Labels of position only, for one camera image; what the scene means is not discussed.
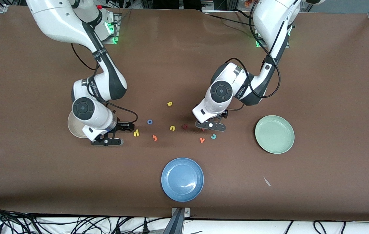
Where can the yellow letter u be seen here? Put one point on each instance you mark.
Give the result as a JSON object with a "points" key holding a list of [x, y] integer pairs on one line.
{"points": [[170, 127]]}

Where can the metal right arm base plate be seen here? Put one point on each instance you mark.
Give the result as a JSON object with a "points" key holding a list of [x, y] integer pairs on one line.
{"points": [[111, 41]]}

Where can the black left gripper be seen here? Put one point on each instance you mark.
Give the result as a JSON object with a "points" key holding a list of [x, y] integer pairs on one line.
{"points": [[224, 114]]}

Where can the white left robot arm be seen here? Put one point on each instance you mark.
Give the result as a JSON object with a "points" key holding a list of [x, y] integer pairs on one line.
{"points": [[269, 19]]}

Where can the small white paper scrap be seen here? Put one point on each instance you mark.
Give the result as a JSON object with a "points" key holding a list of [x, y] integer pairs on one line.
{"points": [[266, 181]]}

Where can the maroon letter k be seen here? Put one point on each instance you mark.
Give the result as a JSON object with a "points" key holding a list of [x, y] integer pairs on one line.
{"points": [[185, 126]]}

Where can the beige brown plate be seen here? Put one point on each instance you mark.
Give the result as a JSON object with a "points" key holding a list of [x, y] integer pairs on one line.
{"points": [[73, 128]]}

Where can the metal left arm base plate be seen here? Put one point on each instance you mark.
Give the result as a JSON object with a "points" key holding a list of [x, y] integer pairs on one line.
{"points": [[286, 45]]}

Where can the light green plate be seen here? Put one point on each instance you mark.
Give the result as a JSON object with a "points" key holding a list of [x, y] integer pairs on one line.
{"points": [[274, 134]]}

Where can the blue plate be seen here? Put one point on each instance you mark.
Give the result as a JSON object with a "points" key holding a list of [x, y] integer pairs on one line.
{"points": [[182, 179]]}

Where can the orange flower bunch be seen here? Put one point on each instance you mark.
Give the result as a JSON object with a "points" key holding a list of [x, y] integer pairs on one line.
{"points": [[249, 2]]}

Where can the grey metal camera bracket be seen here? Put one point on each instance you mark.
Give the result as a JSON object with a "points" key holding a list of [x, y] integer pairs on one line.
{"points": [[179, 224]]}

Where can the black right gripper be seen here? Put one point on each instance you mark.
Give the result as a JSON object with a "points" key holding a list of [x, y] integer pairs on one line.
{"points": [[123, 125]]}

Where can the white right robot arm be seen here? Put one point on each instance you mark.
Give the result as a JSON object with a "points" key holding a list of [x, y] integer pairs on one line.
{"points": [[57, 19]]}

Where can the brown table cover sheet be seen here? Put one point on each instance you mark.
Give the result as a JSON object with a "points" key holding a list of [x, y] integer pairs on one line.
{"points": [[41, 162]]}

